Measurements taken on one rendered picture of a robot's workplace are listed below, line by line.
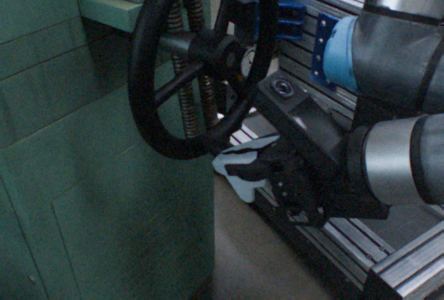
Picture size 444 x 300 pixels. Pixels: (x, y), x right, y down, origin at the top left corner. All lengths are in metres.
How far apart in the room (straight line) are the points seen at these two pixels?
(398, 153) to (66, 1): 0.44
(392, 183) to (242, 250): 1.01
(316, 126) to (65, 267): 0.53
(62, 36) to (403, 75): 0.42
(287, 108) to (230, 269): 0.94
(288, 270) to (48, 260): 0.75
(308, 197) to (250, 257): 0.92
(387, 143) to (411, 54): 0.11
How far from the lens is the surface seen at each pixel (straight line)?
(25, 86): 0.61
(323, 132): 0.43
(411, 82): 0.45
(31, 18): 0.59
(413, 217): 1.27
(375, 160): 0.39
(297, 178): 0.44
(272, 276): 1.32
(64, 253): 0.79
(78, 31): 0.64
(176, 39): 0.59
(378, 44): 0.46
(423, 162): 0.37
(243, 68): 0.87
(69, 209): 0.74
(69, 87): 0.65
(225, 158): 0.51
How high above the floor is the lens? 1.06
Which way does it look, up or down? 36 degrees down
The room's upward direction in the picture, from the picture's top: straight up
